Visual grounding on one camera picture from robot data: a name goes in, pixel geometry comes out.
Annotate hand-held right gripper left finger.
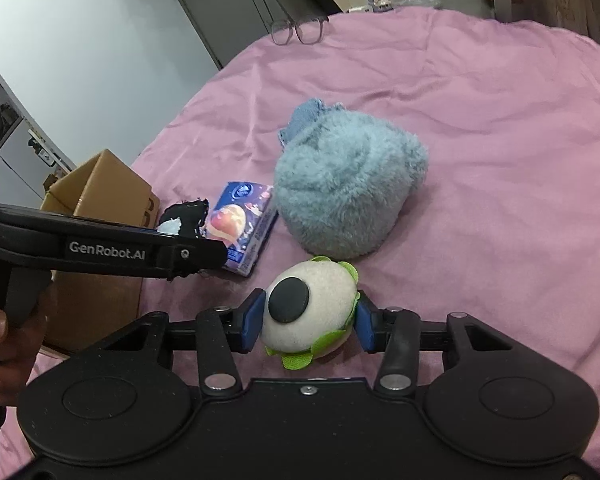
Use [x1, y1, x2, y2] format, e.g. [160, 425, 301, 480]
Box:
[87, 289, 267, 395]

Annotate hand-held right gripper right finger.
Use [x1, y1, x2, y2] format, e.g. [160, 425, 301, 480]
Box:
[354, 292, 531, 395]

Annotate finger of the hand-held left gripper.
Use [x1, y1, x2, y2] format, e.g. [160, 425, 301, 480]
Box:
[172, 240, 229, 280]

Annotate black and white plush toy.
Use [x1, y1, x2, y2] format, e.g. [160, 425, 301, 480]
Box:
[157, 199, 211, 237]

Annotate white green eyeball plush toy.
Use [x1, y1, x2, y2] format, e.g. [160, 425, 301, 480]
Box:
[260, 255, 361, 372]

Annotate person's left hand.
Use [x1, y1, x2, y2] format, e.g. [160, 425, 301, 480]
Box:
[0, 304, 50, 402]

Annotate blue printed tissue packet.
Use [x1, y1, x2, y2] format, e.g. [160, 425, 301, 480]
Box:
[202, 181, 280, 278]

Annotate brown cardboard box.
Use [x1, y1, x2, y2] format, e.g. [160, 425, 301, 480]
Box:
[39, 148, 160, 357]

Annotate fluffy light blue plush toy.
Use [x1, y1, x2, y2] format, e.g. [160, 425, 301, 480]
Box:
[273, 100, 430, 260]

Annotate pink blanket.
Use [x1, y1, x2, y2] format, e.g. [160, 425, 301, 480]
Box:
[0, 6, 600, 480]

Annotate grey-framed eyeglasses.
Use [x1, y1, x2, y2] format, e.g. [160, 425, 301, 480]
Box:
[269, 14, 330, 46]

